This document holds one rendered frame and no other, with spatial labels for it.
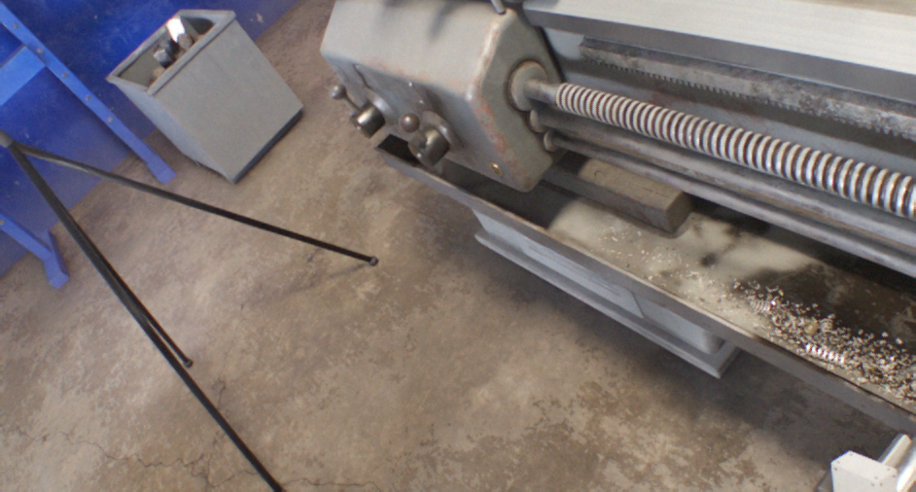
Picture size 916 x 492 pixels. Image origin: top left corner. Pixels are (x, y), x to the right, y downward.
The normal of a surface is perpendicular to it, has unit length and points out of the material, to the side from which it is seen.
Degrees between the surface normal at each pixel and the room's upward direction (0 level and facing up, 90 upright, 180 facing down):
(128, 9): 90
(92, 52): 90
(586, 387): 0
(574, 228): 0
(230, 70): 90
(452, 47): 32
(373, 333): 0
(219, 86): 90
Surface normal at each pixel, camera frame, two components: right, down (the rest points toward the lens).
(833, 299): -0.44, -0.62
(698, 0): -0.75, -0.08
